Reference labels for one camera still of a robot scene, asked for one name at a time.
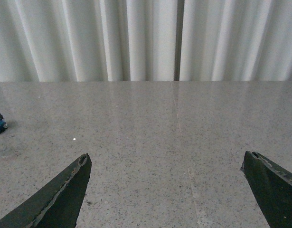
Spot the white pleated curtain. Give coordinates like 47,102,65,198
0,0,292,82

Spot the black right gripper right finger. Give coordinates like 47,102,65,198
241,151,292,228

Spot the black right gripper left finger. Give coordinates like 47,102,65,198
0,153,92,228

